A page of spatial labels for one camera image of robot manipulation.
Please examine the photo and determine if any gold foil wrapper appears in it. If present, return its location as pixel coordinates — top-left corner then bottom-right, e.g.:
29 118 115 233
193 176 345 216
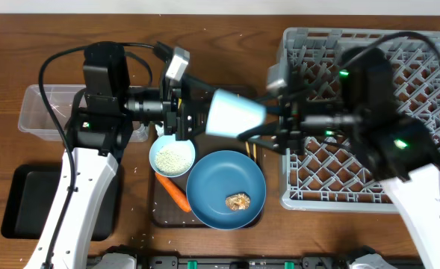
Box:
226 193 251 211

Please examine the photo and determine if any wooden chopstick right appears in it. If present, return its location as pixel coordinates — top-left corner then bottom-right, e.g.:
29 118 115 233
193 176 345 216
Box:
252 143 257 163

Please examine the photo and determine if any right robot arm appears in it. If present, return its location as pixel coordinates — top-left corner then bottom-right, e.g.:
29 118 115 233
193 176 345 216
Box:
238 32 440 268

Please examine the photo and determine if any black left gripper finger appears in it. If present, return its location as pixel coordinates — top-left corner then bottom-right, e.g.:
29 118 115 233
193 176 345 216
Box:
182 74 218 96
189 110 208 137

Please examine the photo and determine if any light blue rice bowl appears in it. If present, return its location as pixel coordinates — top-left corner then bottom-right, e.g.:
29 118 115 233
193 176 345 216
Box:
149 135 196 177

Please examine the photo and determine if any orange carrot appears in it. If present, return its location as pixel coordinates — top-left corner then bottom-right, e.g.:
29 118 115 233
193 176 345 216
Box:
155 173 191 212

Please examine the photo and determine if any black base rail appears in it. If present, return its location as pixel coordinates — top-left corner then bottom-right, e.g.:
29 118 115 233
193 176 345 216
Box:
88 244 426 269

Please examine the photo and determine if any brown serving tray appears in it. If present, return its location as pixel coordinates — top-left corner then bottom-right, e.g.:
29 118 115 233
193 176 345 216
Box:
149 84 262 229

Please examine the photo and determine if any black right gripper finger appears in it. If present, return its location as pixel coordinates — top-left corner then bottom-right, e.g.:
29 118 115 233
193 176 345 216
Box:
253 93 291 112
237 121 291 140

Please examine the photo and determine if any clear plastic bin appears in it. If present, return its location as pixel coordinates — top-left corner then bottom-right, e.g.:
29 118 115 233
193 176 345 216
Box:
17 84 150 143

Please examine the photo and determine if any wooden chopstick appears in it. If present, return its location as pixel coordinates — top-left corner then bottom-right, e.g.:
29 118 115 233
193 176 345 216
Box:
245 141 251 158
252 143 257 163

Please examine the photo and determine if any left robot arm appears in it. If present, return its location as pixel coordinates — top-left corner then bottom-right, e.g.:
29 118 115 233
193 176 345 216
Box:
28 41 212 268

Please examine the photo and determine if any black bin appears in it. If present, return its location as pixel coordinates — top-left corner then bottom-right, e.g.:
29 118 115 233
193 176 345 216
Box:
1 163 123 241

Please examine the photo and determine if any wooden chopstick left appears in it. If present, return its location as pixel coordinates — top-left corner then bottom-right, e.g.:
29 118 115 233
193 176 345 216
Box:
245 141 251 158

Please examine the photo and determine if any light blue plastic cup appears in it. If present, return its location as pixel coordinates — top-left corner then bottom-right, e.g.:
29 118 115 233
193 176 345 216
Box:
205 89 267 138

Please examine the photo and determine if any grey dishwasher rack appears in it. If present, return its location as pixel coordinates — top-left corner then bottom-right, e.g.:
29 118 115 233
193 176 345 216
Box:
268 28 440 213

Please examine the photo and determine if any blue plate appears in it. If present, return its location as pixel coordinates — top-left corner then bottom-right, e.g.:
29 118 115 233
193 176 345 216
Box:
186 150 267 230

